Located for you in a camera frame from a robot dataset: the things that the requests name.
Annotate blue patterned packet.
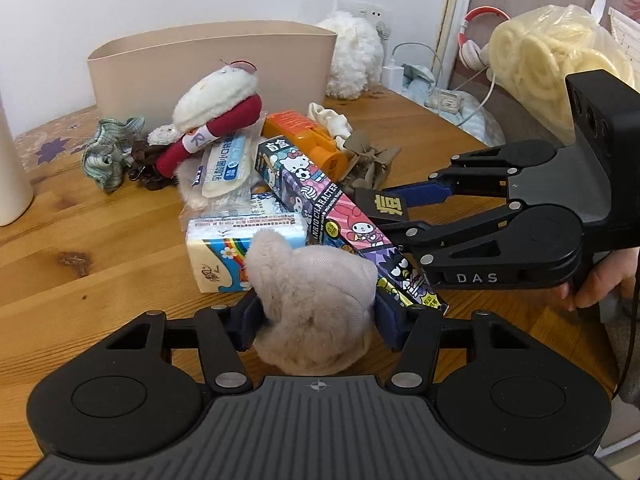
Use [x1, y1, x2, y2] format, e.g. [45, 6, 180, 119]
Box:
[248, 191, 286, 217]

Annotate white wet wipe packet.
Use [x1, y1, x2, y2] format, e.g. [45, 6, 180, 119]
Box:
[192, 132, 263, 201]

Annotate beige fabric bow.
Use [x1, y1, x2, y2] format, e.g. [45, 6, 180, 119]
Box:
[337, 132, 403, 191]

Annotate white charger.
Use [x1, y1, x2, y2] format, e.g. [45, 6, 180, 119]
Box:
[382, 62, 405, 93]

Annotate white power adapter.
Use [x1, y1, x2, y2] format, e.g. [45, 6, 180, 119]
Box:
[425, 89, 463, 113]

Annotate floral patterned board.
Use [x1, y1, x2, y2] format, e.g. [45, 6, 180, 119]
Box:
[12, 105, 103, 163]

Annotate person's right hand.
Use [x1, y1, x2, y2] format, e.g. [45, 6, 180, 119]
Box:
[560, 247, 640, 311]

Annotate plastic bag of yellow snacks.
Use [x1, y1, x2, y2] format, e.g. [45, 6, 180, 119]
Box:
[487, 0, 636, 141]

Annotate beige fluffy knit hat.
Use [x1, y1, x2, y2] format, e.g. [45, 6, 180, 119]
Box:
[245, 230, 381, 376]

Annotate green plaid scrunchie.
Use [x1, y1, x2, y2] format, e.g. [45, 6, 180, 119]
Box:
[81, 116, 146, 192]

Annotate white fluffy plush toy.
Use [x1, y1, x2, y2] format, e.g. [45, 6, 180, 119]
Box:
[316, 10, 385, 100]

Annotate cartoon printed long box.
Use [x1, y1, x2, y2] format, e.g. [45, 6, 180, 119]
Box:
[252, 135, 448, 318]

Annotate brown hair scrunchie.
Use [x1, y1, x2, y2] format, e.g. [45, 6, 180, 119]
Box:
[127, 140, 173, 191]

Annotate thin white cable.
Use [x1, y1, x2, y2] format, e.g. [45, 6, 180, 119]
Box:
[462, 67, 498, 131]

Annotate red and white headphones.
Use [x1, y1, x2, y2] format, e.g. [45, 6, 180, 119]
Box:
[457, 6, 512, 68]

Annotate cream white scrunchie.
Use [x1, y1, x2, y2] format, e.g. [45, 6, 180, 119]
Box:
[306, 102, 353, 148]

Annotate wooden desktop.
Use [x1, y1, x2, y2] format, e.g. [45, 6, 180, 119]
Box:
[0, 87, 621, 480]

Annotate white and red plush toy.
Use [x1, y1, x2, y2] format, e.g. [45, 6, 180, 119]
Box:
[147, 60, 265, 181]

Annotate rainbow printed tissue pack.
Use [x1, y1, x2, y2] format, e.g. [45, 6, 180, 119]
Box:
[185, 212, 308, 296]

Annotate beige plastic storage bin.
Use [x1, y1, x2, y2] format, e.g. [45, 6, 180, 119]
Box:
[86, 21, 338, 126]

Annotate white plug cable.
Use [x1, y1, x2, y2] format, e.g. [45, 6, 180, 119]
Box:
[375, 19, 396, 66]

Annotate white thermos bottle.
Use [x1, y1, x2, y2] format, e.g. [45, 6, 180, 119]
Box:
[0, 95, 35, 227]

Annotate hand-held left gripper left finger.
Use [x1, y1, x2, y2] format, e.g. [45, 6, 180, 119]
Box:
[102, 292, 266, 396]

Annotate white charger cable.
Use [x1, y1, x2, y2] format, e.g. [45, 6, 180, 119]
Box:
[390, 42, 446, 92]

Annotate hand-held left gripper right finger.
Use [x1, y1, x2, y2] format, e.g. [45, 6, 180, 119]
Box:
[372, 277, 531, 396]

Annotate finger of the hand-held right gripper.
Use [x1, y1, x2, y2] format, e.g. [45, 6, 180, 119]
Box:
[395, 140, 558, 208]
[377, 202, 526, 291]

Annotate white wall socket plate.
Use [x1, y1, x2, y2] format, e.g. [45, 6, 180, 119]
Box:
[334, 0, 386, 23]

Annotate orange plastic toy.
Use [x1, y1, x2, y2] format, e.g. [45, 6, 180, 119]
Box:
[261, 110, 351, 181]

